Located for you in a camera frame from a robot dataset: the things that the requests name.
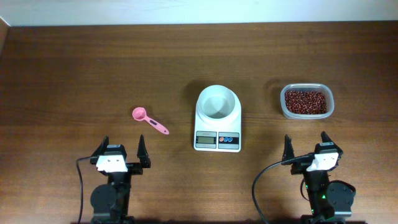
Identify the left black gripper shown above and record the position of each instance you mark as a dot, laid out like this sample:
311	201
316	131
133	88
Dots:
136	169

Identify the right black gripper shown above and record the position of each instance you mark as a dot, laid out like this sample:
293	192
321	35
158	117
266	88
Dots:
298	167

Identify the pink plastic measuring scoop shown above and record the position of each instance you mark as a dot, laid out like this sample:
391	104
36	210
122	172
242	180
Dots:
140	114

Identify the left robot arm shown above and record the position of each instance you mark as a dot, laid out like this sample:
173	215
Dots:
110	201

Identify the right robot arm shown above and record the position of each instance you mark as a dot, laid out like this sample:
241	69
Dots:
330	201

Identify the white digital kitchen scale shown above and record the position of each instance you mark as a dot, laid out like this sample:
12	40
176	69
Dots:
219	135

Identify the red beans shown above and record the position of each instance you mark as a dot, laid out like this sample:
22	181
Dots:
305	102

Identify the clear plastic bean container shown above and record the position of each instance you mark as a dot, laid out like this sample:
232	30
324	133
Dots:
330	105

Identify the white round bowl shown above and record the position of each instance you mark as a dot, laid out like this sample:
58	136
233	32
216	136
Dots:
216	102

